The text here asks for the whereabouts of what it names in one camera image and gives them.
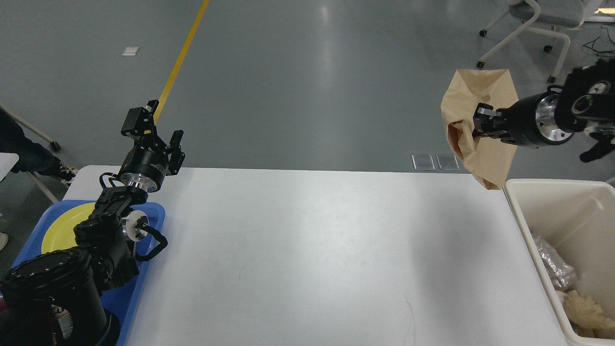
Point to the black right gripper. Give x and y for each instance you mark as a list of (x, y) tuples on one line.
[(530, 122)]

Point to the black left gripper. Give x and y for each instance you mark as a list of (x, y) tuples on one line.
[(146, 166)]

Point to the brown paper bag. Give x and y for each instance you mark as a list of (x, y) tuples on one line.
[(487, 159)]

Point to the yellow plastic plate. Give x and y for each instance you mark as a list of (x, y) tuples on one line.
[(58, 229)]

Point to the brown paper ball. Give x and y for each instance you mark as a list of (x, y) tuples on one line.
[(587, 317)]

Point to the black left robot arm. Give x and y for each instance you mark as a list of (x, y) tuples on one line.
[(54, 299)]

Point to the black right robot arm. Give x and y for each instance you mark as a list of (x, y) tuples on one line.
[(585, 103)]

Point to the grey office chair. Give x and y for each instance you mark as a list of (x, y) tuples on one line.
[(541, 17)]

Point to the person leg dark trousers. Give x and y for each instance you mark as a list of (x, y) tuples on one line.
[(32, 157)]

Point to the beige plastic bin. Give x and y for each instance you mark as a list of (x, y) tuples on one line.
[(577, 218)]

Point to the blue plastic tray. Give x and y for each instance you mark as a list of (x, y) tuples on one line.
[(120, 302)]

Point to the crumpled clear plastic wrap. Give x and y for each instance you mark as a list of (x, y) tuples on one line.
[(560, 273)]

